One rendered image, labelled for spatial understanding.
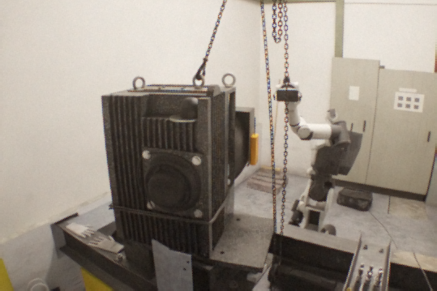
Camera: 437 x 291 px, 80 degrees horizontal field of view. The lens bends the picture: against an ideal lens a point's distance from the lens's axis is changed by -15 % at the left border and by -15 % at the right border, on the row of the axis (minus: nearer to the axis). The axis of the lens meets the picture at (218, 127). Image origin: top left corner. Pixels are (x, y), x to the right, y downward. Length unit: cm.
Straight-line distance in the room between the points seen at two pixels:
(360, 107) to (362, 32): 97
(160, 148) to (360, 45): 338
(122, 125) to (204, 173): 41
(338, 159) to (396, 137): 215
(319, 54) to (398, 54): 105
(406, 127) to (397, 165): 50
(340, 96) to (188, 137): 304
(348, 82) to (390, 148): 100
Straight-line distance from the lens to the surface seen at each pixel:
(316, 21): 433
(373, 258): 194
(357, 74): 398
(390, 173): 420
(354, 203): 385
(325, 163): 198
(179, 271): 125
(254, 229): 162
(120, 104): 131
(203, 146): 117
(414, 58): 419
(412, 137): 407
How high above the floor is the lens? 178
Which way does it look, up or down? 14 degrees down
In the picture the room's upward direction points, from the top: straight up
